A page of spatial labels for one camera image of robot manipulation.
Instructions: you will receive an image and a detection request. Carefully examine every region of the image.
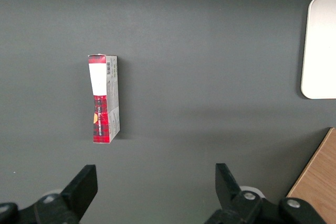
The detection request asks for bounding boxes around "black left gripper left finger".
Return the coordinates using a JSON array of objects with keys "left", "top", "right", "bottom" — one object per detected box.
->
[{"left": 0, "top": 165, "right": 99, "bottom": 224}]

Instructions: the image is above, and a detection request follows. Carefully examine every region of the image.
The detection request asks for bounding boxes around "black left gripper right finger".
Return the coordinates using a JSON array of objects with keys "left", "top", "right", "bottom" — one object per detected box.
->
[{"left": 204, "top": 163, "right": 328, "bottom": 224}]

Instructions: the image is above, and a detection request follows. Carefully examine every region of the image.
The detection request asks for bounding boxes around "white rectangular tray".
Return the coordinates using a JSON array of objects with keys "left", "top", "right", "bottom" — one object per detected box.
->
[{"left": 300, "top": 0, "right": 336, "bottom": 100}]

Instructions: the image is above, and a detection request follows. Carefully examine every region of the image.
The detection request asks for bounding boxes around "red plaid shortbread box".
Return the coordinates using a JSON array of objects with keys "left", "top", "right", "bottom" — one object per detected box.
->
[{"left": 87, "top": 54, "right": 121, "bottom": 144}]

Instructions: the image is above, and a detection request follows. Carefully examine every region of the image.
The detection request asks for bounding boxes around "wooden two-drawer cabinet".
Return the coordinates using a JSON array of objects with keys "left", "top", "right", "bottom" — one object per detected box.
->
[{"left": 286, "top": 127, "right": 336, "bottom": 224}]

